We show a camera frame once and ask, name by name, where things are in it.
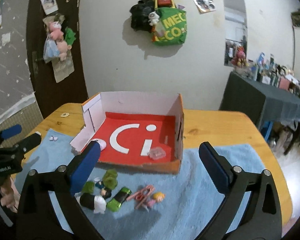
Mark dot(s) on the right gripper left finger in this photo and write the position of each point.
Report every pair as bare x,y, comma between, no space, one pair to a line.
36,217

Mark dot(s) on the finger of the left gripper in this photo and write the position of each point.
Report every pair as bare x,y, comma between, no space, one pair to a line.
10,132
26,145

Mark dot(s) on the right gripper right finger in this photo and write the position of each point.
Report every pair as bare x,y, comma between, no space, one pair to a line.
262,217

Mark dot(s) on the green fuzzy ball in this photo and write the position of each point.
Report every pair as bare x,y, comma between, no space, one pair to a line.
88,187

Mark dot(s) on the black white cloth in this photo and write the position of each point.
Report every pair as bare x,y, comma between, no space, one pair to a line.
92,202

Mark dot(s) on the green toy car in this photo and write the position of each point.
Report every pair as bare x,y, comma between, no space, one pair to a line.
116,202

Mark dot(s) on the green haired doll figure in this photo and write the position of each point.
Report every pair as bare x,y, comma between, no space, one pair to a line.
107,183

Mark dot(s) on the pink round case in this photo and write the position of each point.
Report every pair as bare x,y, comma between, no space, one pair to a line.
101,142

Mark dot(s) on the blonde girl figurine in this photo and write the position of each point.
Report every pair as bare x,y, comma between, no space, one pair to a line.
154,199

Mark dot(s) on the pink plastic clip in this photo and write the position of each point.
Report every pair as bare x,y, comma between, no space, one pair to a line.
142,195

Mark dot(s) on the person's hand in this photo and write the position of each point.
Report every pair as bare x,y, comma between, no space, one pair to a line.
8,195

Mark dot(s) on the small lilac earbuds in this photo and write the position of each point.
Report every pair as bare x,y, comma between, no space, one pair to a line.
52,138

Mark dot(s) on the dark wooden door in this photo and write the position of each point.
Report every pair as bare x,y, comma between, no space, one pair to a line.
56,82

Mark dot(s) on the blue fluffy towel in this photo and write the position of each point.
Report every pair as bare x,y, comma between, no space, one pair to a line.
191,197

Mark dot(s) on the pink plush toys on door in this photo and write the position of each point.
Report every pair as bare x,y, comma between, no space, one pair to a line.
58,43

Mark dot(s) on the dark cloth side table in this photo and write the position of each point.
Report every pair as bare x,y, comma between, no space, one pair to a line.
258,101

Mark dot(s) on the orange cardboard box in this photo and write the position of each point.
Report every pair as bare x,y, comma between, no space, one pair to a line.
132,123

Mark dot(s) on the photo on door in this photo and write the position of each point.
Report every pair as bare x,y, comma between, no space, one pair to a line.
49,6

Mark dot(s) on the pink plush on side table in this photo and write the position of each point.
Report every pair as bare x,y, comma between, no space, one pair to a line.
240,58

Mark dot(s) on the green tote bag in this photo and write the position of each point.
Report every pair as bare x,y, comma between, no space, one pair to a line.
174,22

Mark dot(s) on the black bag on wall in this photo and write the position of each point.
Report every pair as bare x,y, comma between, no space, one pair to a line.
140,13

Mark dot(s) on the white plush keychain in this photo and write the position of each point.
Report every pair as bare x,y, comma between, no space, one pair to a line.
154,18

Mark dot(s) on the wall mirror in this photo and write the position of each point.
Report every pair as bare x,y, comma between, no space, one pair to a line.
235,28

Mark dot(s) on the photo collage on wall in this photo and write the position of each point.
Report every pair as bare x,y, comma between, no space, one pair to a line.
204,6

